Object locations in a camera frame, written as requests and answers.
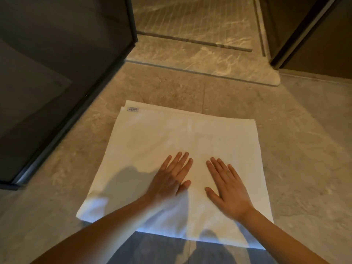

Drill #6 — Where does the person's right hand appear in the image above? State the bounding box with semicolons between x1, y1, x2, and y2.
205;157;255;222

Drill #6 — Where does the person's left hand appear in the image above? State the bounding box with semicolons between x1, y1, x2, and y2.
143;151;193;210

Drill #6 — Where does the thin white towel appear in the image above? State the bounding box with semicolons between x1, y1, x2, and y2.
76;100;275;250

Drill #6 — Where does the person's right forearm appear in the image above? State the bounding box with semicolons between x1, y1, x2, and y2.
238;207;328;264

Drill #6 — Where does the person's left forearm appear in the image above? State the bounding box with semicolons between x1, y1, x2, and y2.
30;195;168;264

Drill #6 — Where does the linear shower drain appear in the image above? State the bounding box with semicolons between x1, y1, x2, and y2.
136;30;253;52

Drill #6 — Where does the dark glass shower door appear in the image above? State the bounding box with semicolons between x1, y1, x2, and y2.
0;0;138;191

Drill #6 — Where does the fixed dark glass panel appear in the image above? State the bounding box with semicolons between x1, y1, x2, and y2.
269;0;352;80

